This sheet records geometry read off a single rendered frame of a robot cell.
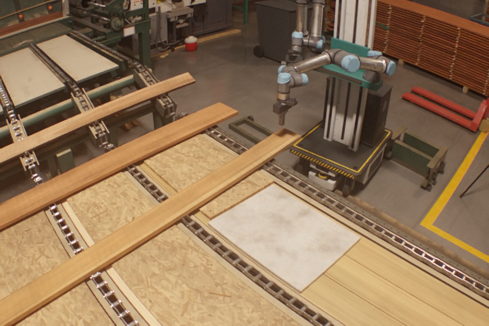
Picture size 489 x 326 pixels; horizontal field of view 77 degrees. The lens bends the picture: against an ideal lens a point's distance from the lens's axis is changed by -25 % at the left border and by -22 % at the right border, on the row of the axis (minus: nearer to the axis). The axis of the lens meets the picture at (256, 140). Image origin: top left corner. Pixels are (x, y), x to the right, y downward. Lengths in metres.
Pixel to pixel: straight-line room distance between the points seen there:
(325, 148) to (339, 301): 2.03
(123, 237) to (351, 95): 2.25
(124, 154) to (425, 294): 1.89
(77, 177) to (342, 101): 2.25
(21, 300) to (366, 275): 1.59
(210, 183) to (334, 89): 1.61
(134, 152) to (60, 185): 0.56
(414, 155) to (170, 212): 2.62
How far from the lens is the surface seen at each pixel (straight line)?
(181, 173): 2.26
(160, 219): 1.92
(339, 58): 2.53
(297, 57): 2.78
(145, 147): 2.45
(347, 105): 3.38
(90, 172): 2.33
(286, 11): 5.73
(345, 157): 3.37
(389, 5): 6.97
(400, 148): 3.94
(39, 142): 2.73
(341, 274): 1.78
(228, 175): 2.16
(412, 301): 1.77
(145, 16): 5.32
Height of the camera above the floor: 2.18
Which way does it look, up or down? 32 degrees down
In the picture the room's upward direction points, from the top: 2 degrees clockwise
